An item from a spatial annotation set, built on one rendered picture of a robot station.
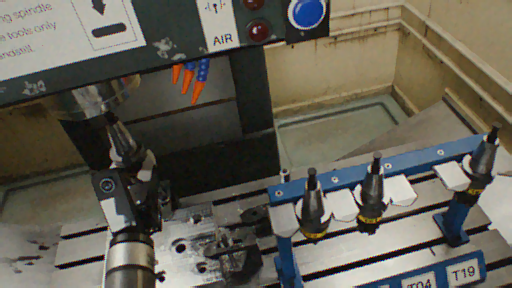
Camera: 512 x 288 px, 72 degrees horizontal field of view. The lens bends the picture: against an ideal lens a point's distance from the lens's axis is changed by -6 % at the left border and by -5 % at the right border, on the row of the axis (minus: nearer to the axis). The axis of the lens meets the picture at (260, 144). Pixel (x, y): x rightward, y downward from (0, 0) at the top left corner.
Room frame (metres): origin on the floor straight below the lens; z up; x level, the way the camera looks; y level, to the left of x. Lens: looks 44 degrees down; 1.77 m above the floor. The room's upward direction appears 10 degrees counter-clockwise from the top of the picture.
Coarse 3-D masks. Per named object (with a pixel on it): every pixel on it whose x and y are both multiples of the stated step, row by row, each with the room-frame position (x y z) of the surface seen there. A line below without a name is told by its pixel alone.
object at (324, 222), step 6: (324, 198) 0.40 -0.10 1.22; (300, 204) 0.40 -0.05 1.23; (330, 204) 0.38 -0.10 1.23; (300, 210) 0.38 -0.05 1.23; (330, 210) 0.37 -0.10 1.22; (300, 216) 0.37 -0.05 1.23; (324, 216) 0.36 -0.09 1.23; (330, 216) 0.36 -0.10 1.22; (306, 222) 0.36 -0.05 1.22; (312, 222) 0.36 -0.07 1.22; (318, 222) 0.36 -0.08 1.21; (324, 222) 0.35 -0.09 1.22; (330, 222) 0.36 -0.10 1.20; (306, 228) 0.36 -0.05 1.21; (324, 228) 0.35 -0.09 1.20
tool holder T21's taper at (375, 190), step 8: (368, 168) 0.39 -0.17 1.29; (368, 176) 0.38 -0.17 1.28; (376, 176) 0.38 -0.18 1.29; (368, 184) 0.38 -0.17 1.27; (376, 184) 0.37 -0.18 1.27; (360, 192) 0.39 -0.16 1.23; (368, 192) 0.38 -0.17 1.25; (376, 192) 0.37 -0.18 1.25; (384, 192) 0.38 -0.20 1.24; (368, 200) 0.37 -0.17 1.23; (376, 200) 0.37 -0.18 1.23
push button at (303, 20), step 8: (304, 0) 0.32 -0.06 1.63; (312, 0) 0.32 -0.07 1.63; (296, 8) 0.32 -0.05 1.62; (304, 8) 0.32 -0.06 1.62; (312, 8) 0.32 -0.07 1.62; (320, 8) 0.32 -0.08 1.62; (296, 16) 0.32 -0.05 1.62; (304, 16) 0.32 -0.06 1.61; (312, 16) 0.32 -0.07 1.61; (320, 16) 0.32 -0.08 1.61; (296, 24) 0.32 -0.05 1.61; (304, 24) 0.32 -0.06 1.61; (312, 24) 0.32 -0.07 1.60
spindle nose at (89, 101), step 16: (112, 80) 0.45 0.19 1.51; (128, 80) 0.47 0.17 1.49; (64, 96) 0.43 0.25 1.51; (80, 96) 0.43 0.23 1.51; (96, 96) 0.44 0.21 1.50; (112, 96) 0.45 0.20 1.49; (128, 96) 0.46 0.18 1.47; (64, 112) 0.43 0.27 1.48; (80, 112) 0.43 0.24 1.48; (96, 112) 0.43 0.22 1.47
